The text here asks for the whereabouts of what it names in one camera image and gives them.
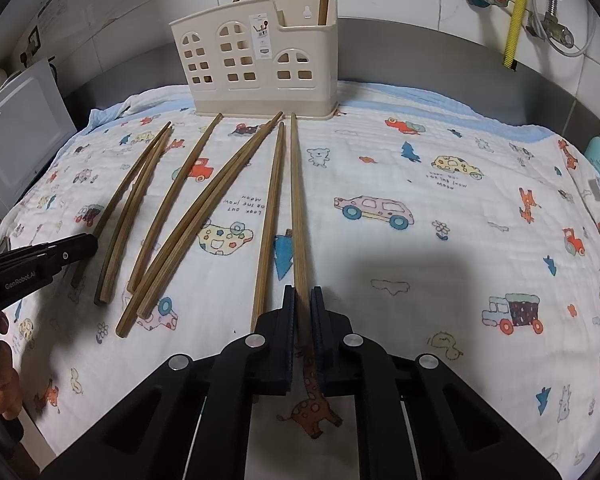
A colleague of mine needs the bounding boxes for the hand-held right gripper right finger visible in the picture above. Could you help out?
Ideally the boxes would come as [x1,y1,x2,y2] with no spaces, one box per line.
[309,285,566,480]

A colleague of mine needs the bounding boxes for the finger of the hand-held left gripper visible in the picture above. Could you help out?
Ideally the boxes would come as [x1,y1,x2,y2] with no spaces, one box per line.
[40,232,100,275]

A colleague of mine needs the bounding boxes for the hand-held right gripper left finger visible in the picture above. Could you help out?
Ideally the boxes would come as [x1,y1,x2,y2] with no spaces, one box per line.
[40,284,299,480]

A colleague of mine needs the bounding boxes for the beige plastic utensil holder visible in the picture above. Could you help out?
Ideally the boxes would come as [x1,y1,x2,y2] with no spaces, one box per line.
[168,0,342,121]

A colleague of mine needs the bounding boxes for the person's left hand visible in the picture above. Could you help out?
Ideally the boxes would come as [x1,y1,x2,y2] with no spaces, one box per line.
[0,310,26,421]

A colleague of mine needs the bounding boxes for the printed blanket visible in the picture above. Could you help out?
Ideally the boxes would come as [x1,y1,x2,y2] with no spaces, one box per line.
[0,80,600,467]

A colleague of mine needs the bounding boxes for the white appliance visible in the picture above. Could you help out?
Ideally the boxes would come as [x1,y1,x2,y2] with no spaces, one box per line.
[0,57,78,217]

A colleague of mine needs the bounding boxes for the metal angle valve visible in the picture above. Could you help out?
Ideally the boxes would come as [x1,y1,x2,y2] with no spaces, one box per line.
[529,12,577,45]

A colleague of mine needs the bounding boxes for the metal faucet pipes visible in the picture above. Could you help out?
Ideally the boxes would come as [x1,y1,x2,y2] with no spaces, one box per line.
[530,0,597,57]

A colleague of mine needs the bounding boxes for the wall outlet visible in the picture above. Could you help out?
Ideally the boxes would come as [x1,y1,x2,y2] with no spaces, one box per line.
[26,25,44,57]

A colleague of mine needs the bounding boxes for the yellow corrugated hose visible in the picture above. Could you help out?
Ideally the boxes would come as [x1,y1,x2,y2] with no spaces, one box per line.
[502,0,531,70]

